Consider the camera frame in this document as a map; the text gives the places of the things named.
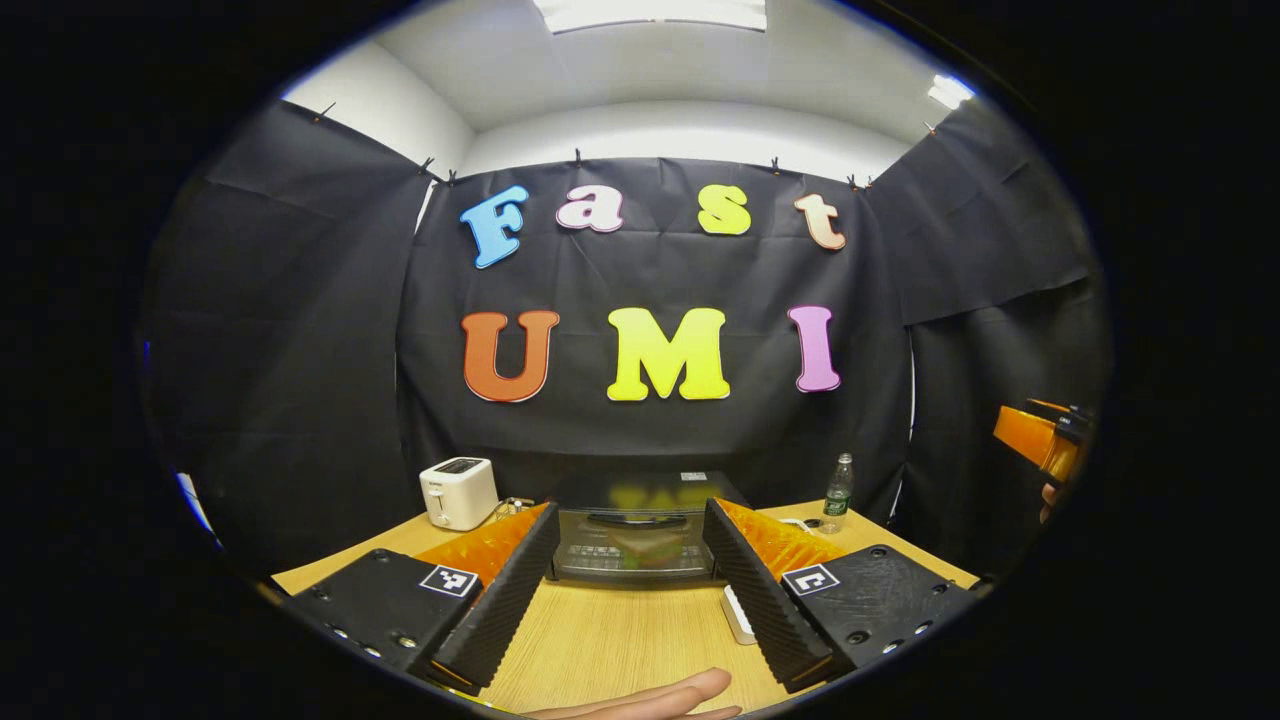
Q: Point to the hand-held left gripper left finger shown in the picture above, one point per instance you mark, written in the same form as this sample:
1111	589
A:
500	600

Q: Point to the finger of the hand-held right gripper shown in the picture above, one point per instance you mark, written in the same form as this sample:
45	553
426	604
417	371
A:
1025	435

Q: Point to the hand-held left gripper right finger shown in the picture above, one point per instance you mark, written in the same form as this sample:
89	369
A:
760	600

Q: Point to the black electric oven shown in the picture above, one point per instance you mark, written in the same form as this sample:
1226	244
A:
600	500

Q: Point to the white plastic container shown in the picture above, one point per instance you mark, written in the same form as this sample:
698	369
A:
738	615

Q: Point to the white divided plate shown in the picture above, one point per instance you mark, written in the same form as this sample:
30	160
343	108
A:
797	523

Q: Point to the white toaster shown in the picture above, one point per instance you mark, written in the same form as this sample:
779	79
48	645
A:
458	495

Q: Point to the clear plastic water bottle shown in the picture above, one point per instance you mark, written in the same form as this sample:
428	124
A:
838	495

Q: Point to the black backdrop cloth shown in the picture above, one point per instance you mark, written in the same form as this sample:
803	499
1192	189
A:
300	330

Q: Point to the small ceiling light panel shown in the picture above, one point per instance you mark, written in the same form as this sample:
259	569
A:
950	90

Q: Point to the large ceiling light panel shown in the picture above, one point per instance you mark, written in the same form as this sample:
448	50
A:
650	12

